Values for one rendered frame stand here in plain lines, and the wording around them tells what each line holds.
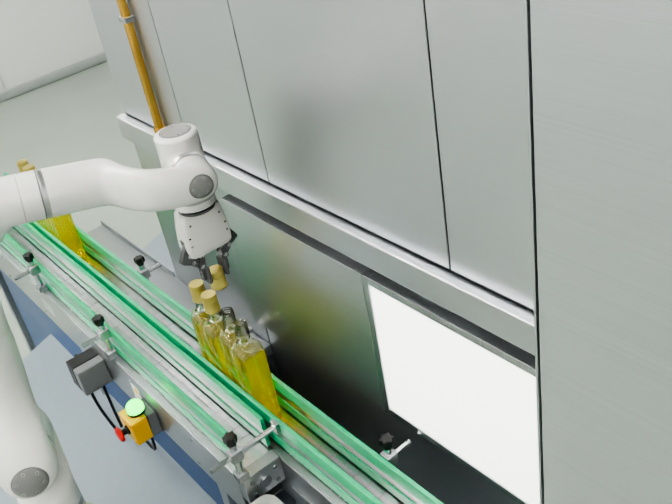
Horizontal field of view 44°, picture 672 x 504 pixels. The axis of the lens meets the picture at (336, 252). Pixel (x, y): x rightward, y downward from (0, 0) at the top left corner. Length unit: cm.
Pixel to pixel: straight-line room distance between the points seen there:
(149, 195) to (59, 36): 631
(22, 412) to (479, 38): 112
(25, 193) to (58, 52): 628
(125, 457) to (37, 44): 570
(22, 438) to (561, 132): 139
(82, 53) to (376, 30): 673
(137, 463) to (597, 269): 191
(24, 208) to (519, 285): 85
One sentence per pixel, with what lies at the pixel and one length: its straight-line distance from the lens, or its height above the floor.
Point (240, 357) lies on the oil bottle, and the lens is 177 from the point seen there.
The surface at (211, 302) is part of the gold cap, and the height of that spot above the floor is 132.
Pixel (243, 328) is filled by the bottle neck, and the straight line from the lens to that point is 175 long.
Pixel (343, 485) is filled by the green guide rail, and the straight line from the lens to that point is 166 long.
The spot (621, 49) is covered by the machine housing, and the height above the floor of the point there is 217.
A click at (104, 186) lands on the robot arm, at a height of 170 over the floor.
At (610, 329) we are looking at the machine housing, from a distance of 59.
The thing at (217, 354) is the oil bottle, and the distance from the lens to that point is 189.
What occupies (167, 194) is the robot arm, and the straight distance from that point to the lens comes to 151.
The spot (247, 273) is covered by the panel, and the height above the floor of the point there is 130.
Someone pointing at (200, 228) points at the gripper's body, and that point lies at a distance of 165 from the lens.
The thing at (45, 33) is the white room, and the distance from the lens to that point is 773.
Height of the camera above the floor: 235
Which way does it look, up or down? 33 degrees down
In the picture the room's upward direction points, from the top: 11 degrees counter-clockwise
